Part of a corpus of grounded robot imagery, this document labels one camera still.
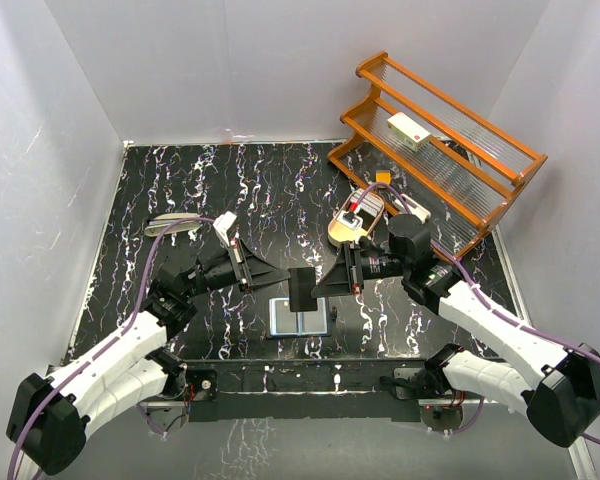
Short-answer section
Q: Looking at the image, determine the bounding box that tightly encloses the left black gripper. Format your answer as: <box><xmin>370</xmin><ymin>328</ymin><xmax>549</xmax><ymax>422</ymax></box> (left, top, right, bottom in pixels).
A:
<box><xmin>184</xmin><ymin>238</ymin><xmax>291</xmax><ymax>298</ymax></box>

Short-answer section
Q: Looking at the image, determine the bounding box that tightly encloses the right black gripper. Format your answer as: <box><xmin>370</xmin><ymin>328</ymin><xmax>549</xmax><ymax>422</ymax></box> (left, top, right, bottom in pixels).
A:
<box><xmin>311</xmin><ymin>240</ymin><xmax>410</xmax><ymax>297</ymax></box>

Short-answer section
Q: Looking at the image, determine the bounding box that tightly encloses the beige oval card tray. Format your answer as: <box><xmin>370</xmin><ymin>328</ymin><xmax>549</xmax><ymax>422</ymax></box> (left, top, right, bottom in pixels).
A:
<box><xmin>327</xmin><ymin>188</ymin><xmax>385</xmax><ymax>247</ymax></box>

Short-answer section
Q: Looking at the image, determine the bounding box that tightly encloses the black VIP card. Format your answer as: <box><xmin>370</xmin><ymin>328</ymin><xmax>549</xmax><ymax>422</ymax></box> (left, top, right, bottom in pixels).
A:
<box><xmin>274</xmin><ymin>300</ymin><xmax>298</xmax><ymax>335</ymax></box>

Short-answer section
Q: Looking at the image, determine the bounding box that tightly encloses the black leather card holder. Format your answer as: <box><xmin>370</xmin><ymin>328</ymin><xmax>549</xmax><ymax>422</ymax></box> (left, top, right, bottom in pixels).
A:
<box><xmin>267</xmin><ymin>297</ymin><xmax>338</xmax><ymax>339</ymax></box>

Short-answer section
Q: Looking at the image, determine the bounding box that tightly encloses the stack of credit cards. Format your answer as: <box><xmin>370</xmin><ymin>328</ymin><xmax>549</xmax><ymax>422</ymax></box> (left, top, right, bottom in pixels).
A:
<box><xmin>351</xmin><ymin>191</ymin><xmax>384</xmax><ymax>218</ymax></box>

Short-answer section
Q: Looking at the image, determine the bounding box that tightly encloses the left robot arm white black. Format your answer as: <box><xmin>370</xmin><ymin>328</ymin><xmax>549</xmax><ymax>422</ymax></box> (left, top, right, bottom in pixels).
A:
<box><xmin>6</xmin><ymin>238</ymin><xmax>290</xmax><ymax>479</ymax></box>

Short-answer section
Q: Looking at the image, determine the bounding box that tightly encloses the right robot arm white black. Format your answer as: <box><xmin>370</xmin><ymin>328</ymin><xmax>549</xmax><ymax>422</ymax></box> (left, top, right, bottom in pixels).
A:
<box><xmin>312</xmin><ymin>214</ymin><xmax>600</xmax><ymax>448</ymax></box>

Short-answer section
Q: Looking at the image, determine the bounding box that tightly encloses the white small device on shelf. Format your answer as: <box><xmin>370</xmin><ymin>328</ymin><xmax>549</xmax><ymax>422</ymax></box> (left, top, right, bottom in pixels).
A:
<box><xmin>393</xmin><ymin>194</ymin><xmax>431</xmax><ymax>224</ymax></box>

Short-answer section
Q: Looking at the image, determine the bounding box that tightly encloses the beige grey stapler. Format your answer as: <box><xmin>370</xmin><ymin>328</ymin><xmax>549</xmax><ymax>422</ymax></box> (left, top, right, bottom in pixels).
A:
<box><xmin>143</xmin><ymin>213</ymin><xmax>202</xmax><ymax>238</ymax></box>

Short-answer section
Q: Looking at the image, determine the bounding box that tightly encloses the orange small container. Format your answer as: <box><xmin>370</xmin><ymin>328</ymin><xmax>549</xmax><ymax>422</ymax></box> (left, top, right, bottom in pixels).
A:
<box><xmin>375</xmin><ymin>171</ymin><xmax>392</xmax><ymax>184</ymax></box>

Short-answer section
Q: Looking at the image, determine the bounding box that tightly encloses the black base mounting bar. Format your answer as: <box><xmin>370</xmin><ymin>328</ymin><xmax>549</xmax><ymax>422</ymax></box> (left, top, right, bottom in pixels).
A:
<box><xmin>139</xmin><ymin>357</ymin><xmax>486</xmax><ymax>424</ymax></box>

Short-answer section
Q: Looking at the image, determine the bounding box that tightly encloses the orange wooden shelf rack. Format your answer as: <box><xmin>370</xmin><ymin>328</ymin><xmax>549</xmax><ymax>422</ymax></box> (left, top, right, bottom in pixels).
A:
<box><xmin>328</xmin><ymin>51</ymin><xmax>547</xmax><ymax>258</ymax></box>

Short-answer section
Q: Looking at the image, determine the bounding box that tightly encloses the white red small box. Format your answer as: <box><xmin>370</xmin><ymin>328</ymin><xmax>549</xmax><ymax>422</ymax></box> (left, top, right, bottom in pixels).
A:
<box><xmin>387</xmin><ymin>112</ymin><xmax>431</xmax><ymax>151</ymax></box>

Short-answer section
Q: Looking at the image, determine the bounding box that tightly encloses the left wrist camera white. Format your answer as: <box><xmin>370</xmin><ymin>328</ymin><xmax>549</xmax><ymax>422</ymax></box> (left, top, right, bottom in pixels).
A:
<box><xmin>213</xmin><ymin>211</ymin><xmax>237</xmax><ymax>249</ymax></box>

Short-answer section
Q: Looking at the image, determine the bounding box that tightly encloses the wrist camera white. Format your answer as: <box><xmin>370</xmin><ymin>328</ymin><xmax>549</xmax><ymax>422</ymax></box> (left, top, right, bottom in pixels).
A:
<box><xmin>213</xmin><ymin>211</ymin><xmax>237</xmax><ymax>249</ymax></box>
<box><xmin>339</xmin><ymin>211</ymin><xmax>365</xmax><ymax>232</ymax></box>

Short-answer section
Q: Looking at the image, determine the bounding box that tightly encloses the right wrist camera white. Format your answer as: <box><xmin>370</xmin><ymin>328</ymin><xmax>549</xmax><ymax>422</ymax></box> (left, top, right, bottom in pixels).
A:
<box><xmin>339</xmin><ymin>211</ymin><xmax>365</xmax><ymax>232</ymax></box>

